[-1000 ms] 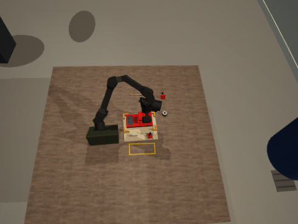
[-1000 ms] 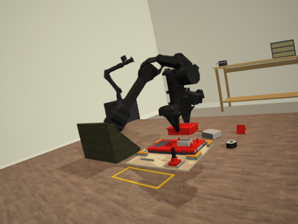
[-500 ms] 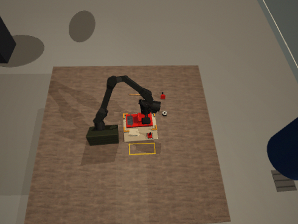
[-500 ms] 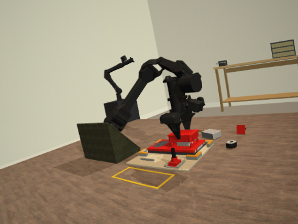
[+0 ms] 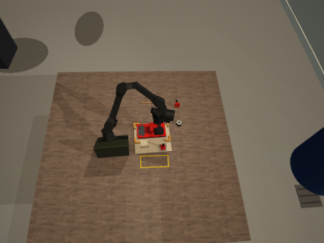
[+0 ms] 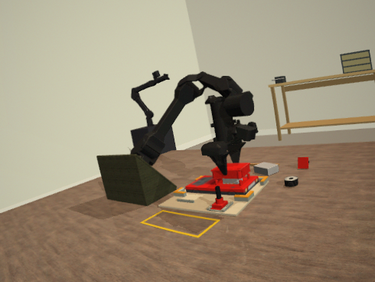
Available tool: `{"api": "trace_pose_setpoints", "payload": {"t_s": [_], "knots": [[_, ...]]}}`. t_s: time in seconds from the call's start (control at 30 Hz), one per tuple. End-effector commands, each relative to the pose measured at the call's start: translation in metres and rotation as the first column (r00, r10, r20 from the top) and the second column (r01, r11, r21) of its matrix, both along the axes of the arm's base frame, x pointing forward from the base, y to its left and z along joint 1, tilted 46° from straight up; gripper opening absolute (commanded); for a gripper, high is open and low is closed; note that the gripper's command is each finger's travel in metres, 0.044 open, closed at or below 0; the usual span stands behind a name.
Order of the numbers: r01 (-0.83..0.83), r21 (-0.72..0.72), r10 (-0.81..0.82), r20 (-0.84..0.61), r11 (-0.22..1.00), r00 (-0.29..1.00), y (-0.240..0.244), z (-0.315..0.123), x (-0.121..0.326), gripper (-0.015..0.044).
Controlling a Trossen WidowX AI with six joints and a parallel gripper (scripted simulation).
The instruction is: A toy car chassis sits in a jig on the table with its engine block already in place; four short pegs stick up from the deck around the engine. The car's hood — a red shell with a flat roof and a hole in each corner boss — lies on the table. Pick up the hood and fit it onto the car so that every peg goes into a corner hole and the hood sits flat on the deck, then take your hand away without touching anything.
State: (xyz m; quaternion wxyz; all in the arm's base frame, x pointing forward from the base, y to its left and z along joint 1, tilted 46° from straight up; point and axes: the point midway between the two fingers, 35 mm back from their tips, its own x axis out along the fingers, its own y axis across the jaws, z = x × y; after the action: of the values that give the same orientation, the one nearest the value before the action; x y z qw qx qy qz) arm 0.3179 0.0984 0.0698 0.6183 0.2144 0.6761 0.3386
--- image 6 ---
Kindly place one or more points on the red cube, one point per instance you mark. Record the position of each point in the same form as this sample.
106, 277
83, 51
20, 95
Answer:
303, 162

